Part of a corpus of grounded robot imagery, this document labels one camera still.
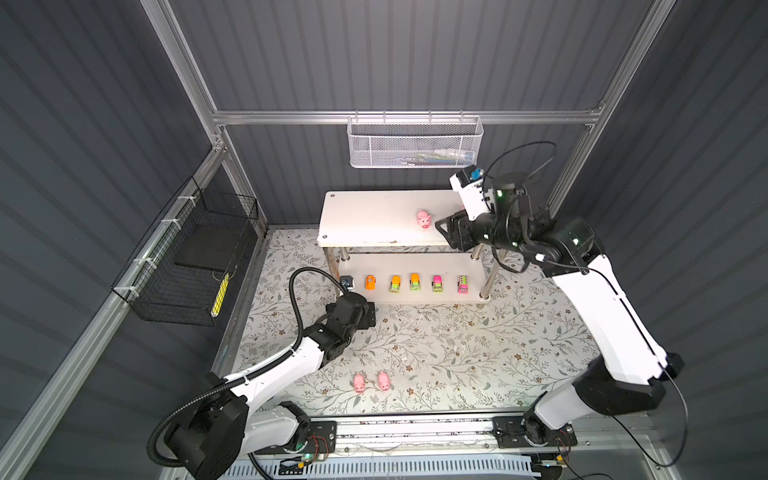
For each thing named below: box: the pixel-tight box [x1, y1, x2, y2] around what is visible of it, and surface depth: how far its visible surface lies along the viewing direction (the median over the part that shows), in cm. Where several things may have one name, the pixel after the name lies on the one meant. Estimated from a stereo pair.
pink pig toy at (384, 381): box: [378, 371, 391, 391], surface depth 83 cm
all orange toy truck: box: [365, 275, 377, 291], surface depth 97 cm
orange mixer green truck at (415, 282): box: [409, 273, 421, 292], surface depth 96 cm
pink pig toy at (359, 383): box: [354, 373, 366, 393], surface depth 82 cm
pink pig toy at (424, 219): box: [417, 209, 432, 229], surface depth 74 cm
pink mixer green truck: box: [431, 275, 443, 293], surface depth 95 cm
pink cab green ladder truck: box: [457, 275, 469, 295], surface depth 95 cm
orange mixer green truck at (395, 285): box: [390, 275, 402, 294], surface depth 95 cm
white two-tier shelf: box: [317, 190, 491, 304], surface depth 84 cm
